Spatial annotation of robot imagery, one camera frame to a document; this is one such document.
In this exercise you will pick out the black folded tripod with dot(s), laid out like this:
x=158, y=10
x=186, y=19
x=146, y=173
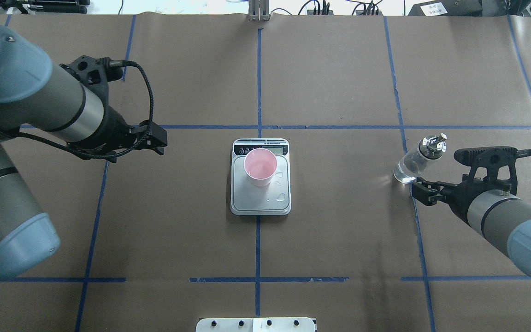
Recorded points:
x=46, y=6

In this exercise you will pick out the aluminium frame post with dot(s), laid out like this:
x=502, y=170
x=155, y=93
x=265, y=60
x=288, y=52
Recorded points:
x=259, y=10

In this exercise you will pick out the pink plastic cup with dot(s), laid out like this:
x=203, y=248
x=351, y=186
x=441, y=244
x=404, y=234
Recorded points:
x=260, y=165

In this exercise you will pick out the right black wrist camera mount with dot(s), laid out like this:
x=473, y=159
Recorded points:
x=485, y=163

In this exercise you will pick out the black box with label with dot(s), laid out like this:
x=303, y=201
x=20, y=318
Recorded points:
x=458, y=8

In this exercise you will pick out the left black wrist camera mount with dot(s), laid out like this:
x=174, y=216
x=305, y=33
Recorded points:
x=95, y=74

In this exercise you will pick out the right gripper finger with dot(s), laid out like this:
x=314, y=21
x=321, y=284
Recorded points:
x=433, y=185
x=427, y=198

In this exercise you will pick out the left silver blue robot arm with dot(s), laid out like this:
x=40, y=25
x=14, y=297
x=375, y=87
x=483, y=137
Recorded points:
x=65, y=107

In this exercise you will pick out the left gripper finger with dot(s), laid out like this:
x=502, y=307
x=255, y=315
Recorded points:
x=159, y=149
x=152, y=135

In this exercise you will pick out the silver digital kitchen scale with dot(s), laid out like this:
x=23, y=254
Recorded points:
x=271, y=200

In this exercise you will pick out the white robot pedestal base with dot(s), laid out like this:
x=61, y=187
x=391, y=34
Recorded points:
x=257, y=324

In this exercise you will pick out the clear glass sauce bottle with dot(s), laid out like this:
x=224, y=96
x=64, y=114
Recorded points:
x=414, y=163

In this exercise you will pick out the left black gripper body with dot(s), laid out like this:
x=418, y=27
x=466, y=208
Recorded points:
x=114, y=128

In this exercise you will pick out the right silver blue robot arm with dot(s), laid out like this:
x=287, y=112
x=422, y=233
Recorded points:
x=490, y=208

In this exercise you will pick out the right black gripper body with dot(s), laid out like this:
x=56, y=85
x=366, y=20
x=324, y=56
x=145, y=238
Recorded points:
x=460, y=195

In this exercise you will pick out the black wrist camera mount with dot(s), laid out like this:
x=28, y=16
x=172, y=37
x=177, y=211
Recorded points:
x=95, y=74
x=485, y=163

